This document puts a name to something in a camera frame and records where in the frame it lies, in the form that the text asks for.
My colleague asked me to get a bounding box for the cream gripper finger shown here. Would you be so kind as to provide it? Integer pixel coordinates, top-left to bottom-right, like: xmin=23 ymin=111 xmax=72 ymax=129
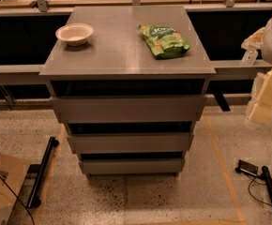
xmin=249 ymin=104 xmax=272 ymax=124

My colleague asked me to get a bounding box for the grey drawer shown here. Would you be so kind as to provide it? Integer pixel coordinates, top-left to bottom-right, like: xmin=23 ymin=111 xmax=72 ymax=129
xmin=51 ymin=96 xmax=206 ymax=123
xmin=68 ymin=132 xmax=193 ymax=154
xmin=79 ymin=158 xmax=185 ymax=175

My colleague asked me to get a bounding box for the grey top drawer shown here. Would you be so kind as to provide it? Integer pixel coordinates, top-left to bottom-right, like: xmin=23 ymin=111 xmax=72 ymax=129
xmin=51 ymin=96 xmax=206 ymax=123

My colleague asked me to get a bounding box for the grey bottom drawer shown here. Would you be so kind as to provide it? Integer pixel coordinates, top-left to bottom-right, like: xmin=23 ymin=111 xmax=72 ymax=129
xmin=79 ymin=158 xmax=185 ymax=175

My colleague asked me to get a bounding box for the clear sanitizer bottle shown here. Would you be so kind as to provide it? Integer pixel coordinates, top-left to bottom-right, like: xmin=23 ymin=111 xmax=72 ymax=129
xmin=242 ymin=49 xmax=258 ymax=66

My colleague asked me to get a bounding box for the black power adapter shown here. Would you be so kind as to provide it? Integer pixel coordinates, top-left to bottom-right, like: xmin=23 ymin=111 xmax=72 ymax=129
xmin=235 ymin=159 xmax=258 ymax=177

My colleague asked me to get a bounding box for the green chip bag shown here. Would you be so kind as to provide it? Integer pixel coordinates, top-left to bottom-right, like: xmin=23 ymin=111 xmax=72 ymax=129
xmin=138 ymin=24 xmax=190 ymax=59

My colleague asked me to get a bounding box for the white paper bowl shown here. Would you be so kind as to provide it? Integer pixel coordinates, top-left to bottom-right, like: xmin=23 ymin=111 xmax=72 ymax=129
xmin=55 ymin=23 xmax=94 ymax=46

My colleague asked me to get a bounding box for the black stand foot left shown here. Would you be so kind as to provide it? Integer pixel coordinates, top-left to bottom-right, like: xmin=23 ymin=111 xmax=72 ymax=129
xmin=26 ymin=137 xmax=59 ymax=209

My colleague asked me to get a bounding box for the cardboard box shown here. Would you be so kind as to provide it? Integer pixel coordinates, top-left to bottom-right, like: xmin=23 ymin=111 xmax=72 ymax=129
xmin=0 ymin=152 xmax=30 ymax=225

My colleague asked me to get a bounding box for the grey metal rail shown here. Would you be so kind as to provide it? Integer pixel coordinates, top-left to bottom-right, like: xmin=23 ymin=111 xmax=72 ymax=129
xmin=0 ymin=60 xmax=272 ymax=85

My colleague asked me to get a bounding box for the black cable on box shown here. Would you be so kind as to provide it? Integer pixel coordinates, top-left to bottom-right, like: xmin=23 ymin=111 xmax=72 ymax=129
xmin=0 ymin=167 xmax=37 ymax=225

